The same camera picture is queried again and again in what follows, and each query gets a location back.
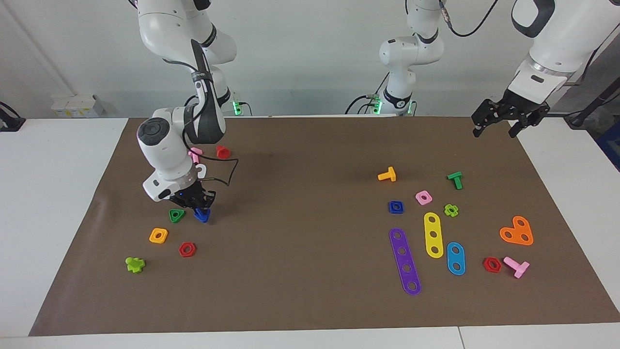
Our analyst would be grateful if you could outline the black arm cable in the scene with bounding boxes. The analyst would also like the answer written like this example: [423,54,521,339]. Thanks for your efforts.
[436,0,612,88]
[183,73,239,188]

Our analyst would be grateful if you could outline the white box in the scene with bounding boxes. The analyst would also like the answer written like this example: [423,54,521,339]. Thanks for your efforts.
[51,95,106,118]

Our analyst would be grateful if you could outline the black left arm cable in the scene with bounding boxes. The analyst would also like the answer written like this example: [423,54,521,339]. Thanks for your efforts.
[436,0,612,88]

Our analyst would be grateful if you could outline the yellow three-hole plastic strip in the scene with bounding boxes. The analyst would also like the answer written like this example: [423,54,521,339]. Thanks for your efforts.
[423,212,445,259]

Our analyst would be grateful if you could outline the brown table mat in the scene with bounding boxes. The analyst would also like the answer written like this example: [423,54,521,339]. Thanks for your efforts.
[28,116,620,337]

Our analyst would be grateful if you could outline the blue two-hole plastic strip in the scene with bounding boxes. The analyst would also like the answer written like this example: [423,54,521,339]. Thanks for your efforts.
[446,242,466,276]

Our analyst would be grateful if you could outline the black clamp mount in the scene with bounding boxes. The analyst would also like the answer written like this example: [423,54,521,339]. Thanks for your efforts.
[0,102,26,132]

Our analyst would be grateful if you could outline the black stand pole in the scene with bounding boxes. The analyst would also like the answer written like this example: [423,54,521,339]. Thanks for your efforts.
[564,78,620,129]

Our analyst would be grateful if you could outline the black base cable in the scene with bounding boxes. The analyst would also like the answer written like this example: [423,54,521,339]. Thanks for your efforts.
[345,73,388,115]

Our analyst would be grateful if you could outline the purple four-hole plastic strip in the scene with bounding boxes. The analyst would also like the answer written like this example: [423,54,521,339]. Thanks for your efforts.
[388,228,422,296]

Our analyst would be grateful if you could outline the orange three-hole angle plate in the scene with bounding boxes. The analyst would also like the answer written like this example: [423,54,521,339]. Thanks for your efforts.
[499,216,534,246]

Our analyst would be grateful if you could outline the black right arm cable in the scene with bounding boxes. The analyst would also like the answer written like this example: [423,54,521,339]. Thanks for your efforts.
[183,73,239,188]

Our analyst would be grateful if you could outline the blue crate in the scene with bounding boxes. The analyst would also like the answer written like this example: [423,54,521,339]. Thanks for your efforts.
[598,121,620,171]

